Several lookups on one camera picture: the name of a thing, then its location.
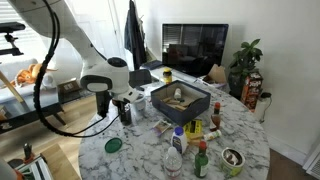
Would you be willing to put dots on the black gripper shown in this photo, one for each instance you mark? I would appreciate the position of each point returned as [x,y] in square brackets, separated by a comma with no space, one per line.
[113,103]

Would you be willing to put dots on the clear plastic cup with coffee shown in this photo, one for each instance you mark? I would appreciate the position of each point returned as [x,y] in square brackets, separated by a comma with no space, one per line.
[125,112]

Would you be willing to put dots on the silver metal cup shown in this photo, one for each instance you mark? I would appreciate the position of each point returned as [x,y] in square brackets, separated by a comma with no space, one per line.
[140,102]

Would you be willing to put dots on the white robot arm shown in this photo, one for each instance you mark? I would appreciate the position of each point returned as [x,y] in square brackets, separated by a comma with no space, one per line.
[107,77]

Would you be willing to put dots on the large translucent plastic cup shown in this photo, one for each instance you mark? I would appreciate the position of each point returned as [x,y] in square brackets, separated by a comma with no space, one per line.
[136,111]

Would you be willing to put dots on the dark coffee table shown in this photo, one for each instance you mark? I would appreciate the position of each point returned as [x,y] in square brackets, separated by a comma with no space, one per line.
[19,114]

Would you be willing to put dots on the dark grey chair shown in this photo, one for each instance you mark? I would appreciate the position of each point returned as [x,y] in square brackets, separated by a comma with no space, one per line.
[139,77]

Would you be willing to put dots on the green plastic lid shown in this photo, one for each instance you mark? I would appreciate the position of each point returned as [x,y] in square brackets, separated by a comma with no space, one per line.
[113,145]

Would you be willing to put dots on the white tv stand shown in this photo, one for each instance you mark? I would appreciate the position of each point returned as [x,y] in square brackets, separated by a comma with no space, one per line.
[156,69]

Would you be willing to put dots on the yellow vitamin bottle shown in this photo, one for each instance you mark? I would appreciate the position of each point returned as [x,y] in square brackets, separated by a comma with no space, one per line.
[167,75]

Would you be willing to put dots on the dark blue cardboard box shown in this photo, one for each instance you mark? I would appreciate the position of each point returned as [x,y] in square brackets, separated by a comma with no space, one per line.
[180,101]

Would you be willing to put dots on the white bottle blue cap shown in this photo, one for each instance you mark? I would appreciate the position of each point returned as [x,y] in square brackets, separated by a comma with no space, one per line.
[179,140]

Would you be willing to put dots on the yellow packet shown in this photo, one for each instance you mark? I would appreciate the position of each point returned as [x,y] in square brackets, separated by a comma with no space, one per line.
[193,127]

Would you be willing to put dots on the clear water bottle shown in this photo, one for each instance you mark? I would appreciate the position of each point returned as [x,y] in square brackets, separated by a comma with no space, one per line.
[172,163]

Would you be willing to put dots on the hanging dark jacket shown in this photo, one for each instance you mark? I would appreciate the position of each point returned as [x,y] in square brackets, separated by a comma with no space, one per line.
[133,39]

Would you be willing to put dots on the brown hot sauce bottle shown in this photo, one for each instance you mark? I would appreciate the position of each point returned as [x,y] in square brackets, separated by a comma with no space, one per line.
[215,118]

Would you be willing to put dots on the black flat screen television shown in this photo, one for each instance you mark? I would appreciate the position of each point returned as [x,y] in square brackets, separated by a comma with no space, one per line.
[193,48]

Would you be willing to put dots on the green glass bottle red cap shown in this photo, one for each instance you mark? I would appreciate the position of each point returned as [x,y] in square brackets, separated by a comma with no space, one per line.
[201,161]

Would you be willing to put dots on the small lying spice bottle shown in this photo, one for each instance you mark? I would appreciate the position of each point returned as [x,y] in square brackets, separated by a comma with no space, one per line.
[212,135]

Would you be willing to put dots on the brown cardboard box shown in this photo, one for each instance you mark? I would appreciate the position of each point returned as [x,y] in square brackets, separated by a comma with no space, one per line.
[216,75]

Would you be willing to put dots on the orange plush toy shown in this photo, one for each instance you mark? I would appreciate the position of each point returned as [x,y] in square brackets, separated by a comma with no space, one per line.
[26,76]

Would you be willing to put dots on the open tin can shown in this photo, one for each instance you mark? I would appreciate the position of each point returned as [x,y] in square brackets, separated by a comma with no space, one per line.
[231,162]

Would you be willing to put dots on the green potted plant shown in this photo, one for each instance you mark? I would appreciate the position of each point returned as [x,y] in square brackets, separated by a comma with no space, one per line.
[243,63]

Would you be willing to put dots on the orange snack box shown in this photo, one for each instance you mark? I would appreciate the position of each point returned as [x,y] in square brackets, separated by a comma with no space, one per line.
[251,90]

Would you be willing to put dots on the black camera tripod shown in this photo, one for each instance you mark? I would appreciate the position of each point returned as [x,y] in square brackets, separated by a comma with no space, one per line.
[8,28]

